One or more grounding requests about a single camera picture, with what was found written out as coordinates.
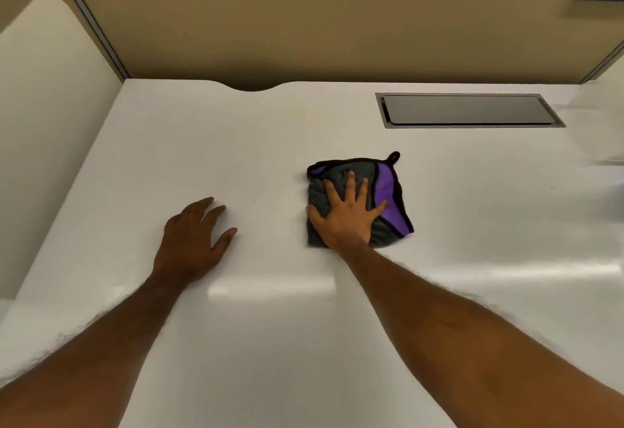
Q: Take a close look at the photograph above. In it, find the person's left hand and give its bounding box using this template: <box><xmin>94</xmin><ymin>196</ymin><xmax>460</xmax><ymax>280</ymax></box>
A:
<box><xmin>152</xmin><ymin>196</ymin><xmax>239</xmax><ymax>288</ymax></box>

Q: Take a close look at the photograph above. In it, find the person's right hand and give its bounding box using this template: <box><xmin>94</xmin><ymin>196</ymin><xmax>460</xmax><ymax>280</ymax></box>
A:
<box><xmin>306</xmin><ymin>171</ymin><xmax>388</xmax><ymax>251</ymax></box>

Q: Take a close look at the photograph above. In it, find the grey and purple cleaning cloth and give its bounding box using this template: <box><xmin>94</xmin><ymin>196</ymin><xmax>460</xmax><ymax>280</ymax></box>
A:
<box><xmin>306</xmin><ymin>151</ymin><xmax>415</xmax><ymax>249</ymax></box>

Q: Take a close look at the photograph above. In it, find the person's left forearm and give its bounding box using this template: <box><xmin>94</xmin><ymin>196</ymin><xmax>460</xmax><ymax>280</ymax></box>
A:
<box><xmin>0</xmin><ymin>271</ymin><xmax>191</xmax><ymax>428</ymax></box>

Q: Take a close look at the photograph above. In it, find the person's right forearm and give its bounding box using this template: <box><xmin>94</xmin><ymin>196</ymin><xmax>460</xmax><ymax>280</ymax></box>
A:
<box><xmin>331</xmin><ymin>243</ymin><xmax>624</xmax><ymax>428</ymax></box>

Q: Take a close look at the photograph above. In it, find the white rounded side screen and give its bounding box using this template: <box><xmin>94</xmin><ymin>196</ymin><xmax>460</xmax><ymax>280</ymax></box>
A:
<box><xmin>566</xmin><ymin>54</ymin><xmax>624</xmax><ymax>166</ymax></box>
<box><xmin>0</xmin><ymin>0</ymin><xmax>123</xmax><ymax>302</ymax></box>

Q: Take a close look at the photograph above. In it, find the grey metal desk cable hatch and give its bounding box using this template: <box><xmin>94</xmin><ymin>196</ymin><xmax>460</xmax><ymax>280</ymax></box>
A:
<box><xmin>375</xmin><ymin>92</ymin><xmax>566</xmax><ymax>129</ymax></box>

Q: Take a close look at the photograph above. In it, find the grey metal partition post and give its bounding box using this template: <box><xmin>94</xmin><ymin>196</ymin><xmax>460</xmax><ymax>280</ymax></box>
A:
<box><xmin>581</xmin><ymin>41</ymin><xmax>624</xmax><ymax>84</ymax></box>
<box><xmin>45</xmin><ymin>0</ymin><xmax>130</xmax><ymax>80</ymax></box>

